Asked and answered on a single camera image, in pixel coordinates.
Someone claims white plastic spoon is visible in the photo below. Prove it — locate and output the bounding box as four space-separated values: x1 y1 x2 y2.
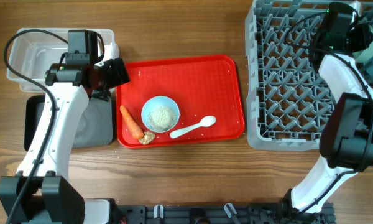
170 116 216 139

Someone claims red plastic tray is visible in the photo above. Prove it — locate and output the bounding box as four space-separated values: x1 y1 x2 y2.
116 55 245 147

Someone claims orange carrot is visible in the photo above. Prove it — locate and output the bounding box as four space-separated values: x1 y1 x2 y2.
119 105 144 141

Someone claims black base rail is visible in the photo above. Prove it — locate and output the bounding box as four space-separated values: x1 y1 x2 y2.
119 203 336 224

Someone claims black waste tray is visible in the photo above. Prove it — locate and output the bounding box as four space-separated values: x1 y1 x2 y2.
24 90 113 151

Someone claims beige food scrap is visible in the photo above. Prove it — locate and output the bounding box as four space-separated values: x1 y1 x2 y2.
138 131 155 145

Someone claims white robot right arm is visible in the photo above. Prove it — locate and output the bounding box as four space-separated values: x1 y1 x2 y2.
277 1 373 223

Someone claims pale green bowl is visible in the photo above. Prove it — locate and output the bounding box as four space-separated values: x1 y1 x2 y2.
353 26 373 63

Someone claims light blue rice bowl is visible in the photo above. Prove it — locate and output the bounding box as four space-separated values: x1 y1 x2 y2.
141 96 180 133

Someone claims grey-blue dishwasher rack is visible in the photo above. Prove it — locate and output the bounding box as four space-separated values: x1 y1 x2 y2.
245 1 373 151

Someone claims clear plastic bin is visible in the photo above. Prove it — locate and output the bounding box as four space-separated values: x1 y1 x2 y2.
7 28 115 93

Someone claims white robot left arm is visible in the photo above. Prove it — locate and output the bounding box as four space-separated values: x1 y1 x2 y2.
0 30 129 223

